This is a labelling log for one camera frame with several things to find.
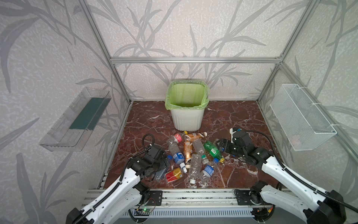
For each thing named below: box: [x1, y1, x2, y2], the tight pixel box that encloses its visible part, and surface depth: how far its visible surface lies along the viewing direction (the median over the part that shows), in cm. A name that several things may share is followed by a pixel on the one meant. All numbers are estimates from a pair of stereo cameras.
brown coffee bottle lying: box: [183, 140, 193, 169], surface depth 88 cm
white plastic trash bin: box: [170, 107, 205, 132], surface depth 88 cm
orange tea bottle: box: [184, 131, 208, 143], surface depth 95 cm
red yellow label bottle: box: [165, 167, 183, 183], surface depth 79 cm
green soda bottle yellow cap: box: [203, 140, 226, 163], surface depth 88 cm
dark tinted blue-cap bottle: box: [154, 154, 173, 181], surface depth 79 cm
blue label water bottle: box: [202, 157, 220, 178], surface depth 81 cm
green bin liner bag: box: [164, 80, 210, 110], surface depth 94 cm
